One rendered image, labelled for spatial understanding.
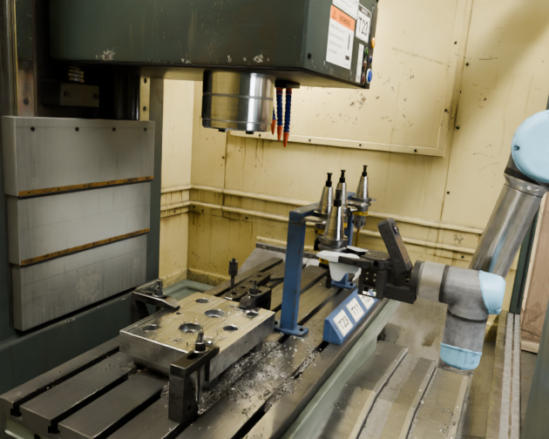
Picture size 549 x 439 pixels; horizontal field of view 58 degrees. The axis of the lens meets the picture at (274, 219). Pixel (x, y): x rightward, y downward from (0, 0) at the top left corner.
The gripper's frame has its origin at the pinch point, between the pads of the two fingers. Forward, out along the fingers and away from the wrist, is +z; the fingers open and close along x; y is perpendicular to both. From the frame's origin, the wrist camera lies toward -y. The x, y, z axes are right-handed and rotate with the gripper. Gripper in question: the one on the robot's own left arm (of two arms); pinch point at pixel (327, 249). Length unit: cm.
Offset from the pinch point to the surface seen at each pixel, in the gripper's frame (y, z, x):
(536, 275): 65, -58, 265
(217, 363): 22.0, 13.4, -20.5
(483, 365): 52, -35, 78
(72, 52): -37, 62, -12
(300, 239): 3.3, 12.4, 14.9
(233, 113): -26.8, 21.3, -7.3
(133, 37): -41, 44, -12
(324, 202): -6.3, 8.8, 20.0
